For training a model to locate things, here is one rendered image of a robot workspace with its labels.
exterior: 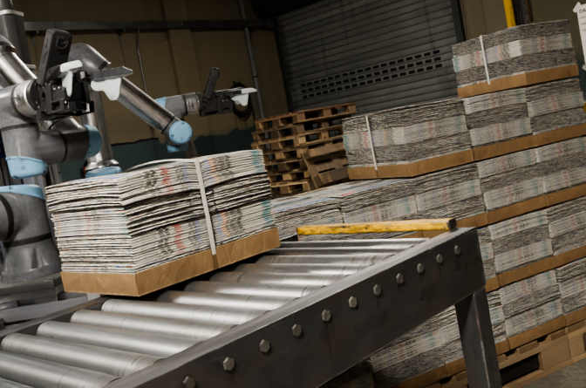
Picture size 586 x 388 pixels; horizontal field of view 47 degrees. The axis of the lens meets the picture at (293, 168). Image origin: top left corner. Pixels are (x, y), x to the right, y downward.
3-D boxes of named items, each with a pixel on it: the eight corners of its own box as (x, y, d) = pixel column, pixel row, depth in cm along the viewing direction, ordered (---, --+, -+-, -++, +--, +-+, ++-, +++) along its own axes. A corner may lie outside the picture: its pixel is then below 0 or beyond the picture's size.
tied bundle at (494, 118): (410, 166, 272) (400, 110, 270) (465, 153, 285) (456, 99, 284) (477, 162, 238) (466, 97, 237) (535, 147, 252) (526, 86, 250)
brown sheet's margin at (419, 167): (349, 179, 258) (346, 168, 258) (408, 165, 271) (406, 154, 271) (410, 176, 224) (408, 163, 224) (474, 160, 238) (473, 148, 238)
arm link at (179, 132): (76, 30, 211) (201, 125, 222) (77, 36, 221) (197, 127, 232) (52, 58, 209) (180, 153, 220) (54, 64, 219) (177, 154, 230)
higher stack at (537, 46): (498, 344, 290) (446, 44, 283) (548, 323, 303) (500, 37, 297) (572, 364, 255) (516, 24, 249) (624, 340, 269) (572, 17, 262)
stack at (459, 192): (255, 445, 237) (210, 213, 233) (500, 343, 290) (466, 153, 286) (308, 487, 203) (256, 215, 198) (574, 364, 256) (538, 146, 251)
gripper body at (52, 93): (98, 112, 132) (60, 121, 139) (94, 68, 133) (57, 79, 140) (64, 109, 126) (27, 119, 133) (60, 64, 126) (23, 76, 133)
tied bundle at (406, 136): (348, 180, 258) (337, 121, 257) (409, 166, 272) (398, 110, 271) (410, 179, 225) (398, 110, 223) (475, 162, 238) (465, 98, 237)
